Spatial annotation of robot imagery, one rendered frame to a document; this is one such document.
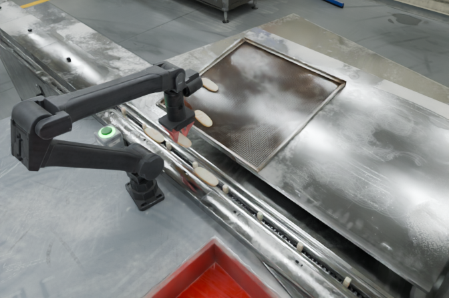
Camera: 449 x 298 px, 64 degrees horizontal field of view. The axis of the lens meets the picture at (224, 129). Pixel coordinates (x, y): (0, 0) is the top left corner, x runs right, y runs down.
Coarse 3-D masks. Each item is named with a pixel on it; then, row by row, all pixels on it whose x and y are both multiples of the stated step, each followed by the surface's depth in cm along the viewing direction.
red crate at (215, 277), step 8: (216, 264) 96; (208, 272) 94; (216, 272) 94; (224, 272) 94; (200, 280) 93; (208, 280) 93; (216, 280) 93; (224, 280) 92; (232, 280) 92; (192, 288) 91; (200, 288) 91; (208, 288) 91; (216, 288) 91; (224, 288) 91; (232, 288) 91; (240, 288) 91; (184, 296) 90; (192, 296) 90; (200, 296) 90; (208, 296) 90; (216, 296) 90; (224, 296) 89; (232, 296) 89; (240, 296) 89; (248, 296) 89
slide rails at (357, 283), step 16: (128, 112) 140; (160, 144) 126; (176, 144) 126; (192, 160) 120; (240, 192) 110; (240, 208) 106; (256, 208) 106; (304, 240) 98; (304, 256) 94; (320, 256) 94; (320, 272) 91; (336, 272) 91; (368, 288) 88
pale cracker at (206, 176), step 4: (196, 168) 117; (200, 168) 116; (196, 172) 116; (200, 172) 115; (204, 172) 115; (208, 172) 115; (200, 176) 114; (204, 176) 114; (208, 176) 114; (212, 176) 114; (204, 180) 113; (208, 180) 113; (212, 180) 113; (216, 180) 113; (212, 184) 112
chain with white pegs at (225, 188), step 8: (144, 128) 132; (168, 144) 124; (176, 152) 125; (184, 160) 122; (216, 184) 114; (224, 184) 110; (224, 192) 111; (248, 208) 107; (280, 232) 101; (288, 240) 99; (296, 248) 97; (320, 264) 94; (328, 272) 92; (344, 280) 88; (352, 288) 89; (360, 296) 87
